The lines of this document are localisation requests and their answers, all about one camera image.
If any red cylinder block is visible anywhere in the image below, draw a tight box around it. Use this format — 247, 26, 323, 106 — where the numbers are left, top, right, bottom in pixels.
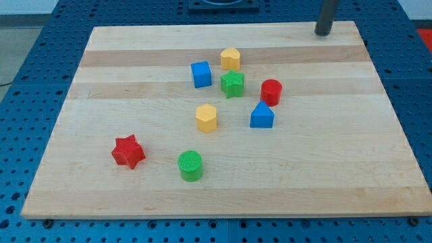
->
260, 79, 283, 107

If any green star block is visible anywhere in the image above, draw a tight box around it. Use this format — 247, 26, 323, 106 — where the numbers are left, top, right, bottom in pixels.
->
221, 70, 244, 99

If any light wooden board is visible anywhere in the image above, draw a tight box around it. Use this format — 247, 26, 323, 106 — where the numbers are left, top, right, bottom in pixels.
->
21, 21, 431, 219

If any red star block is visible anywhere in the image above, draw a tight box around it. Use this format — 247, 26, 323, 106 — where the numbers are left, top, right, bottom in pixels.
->
111, 134, 146, 169

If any blue cube block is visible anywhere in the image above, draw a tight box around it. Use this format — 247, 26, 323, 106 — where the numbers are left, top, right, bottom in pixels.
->
190, 61, 212, 88

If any yellow hexagon block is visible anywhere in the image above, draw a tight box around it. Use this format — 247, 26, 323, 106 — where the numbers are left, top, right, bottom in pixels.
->
195, 103, 217, 133

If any green cylinder block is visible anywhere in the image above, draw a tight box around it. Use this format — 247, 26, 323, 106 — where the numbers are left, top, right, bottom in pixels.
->
178, 150, 203, 182

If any blue triangle block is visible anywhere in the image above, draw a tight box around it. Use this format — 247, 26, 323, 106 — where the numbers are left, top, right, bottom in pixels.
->
250, 101, 275, 128

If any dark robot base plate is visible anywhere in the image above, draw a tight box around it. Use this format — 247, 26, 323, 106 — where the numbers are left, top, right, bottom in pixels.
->
186, 0, 260, 12

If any grey cylindrical robot arm rod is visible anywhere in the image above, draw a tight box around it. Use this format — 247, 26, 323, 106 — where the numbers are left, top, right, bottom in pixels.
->
315, 0, 340, 36

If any yellow heart block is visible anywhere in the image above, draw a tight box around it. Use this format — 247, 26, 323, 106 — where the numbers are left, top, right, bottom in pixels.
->
220, 47, 241, 71

